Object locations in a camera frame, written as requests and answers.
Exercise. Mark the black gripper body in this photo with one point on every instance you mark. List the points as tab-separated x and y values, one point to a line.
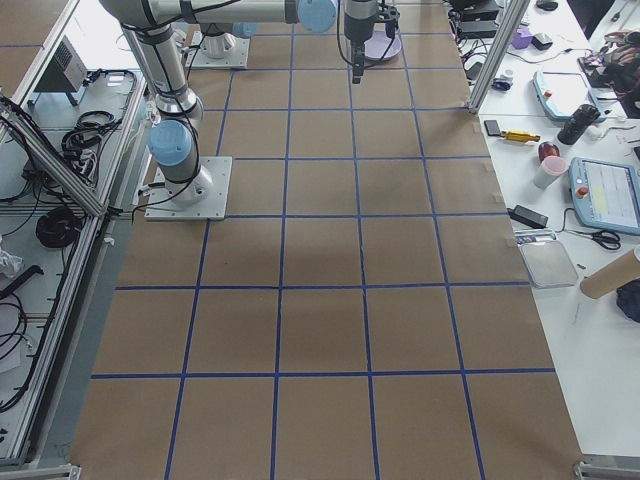
356	30

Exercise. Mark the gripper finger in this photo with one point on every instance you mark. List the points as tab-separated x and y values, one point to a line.
357	62

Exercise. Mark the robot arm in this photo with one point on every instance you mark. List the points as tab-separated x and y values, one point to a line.
174	143
217	40

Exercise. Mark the lilac plate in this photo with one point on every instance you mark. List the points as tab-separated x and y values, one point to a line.
381	48

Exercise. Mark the white pink cup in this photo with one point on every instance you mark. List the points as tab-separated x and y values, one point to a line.
549	170

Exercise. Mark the black electronics box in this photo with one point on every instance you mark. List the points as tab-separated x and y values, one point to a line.
477	25

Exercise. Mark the white blue small device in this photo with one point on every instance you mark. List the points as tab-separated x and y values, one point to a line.
504	81

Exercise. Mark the black phone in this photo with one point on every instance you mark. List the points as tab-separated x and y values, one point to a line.
492	128

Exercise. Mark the yellow black tool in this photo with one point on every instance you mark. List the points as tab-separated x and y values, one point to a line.
520	136

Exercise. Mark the black computer mouse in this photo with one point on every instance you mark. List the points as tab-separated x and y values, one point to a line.
546	5

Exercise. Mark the blue teach pendant far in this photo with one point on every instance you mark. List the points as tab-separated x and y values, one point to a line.
561	94

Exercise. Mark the blue teach pendant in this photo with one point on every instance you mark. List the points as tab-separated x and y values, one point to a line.
561	94
605	195

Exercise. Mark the black thermos bottle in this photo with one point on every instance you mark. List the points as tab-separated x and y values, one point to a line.
573	129

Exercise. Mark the black power brick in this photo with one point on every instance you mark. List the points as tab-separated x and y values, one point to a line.
527	217

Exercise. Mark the clear plastic tray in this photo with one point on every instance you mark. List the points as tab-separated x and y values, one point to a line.
546	259

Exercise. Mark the blue teach pendant near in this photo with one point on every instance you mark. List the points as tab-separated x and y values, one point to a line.
605	195

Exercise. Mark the grey control box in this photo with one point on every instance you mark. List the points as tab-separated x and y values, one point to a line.
65	74

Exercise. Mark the black scissors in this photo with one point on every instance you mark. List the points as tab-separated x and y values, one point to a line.
606	239

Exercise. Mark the cardboard tube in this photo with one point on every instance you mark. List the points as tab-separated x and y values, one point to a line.
612	276

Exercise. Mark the dark blue cloth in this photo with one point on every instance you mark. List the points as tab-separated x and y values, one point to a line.
628	300

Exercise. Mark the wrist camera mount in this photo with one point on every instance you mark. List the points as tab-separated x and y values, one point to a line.
388	16

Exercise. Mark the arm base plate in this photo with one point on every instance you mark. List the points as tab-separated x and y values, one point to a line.
205	198
237	59

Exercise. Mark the aluminium frame post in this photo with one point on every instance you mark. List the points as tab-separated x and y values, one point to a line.
512	16

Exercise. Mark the aluminium frame rail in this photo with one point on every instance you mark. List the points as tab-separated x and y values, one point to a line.
23	129

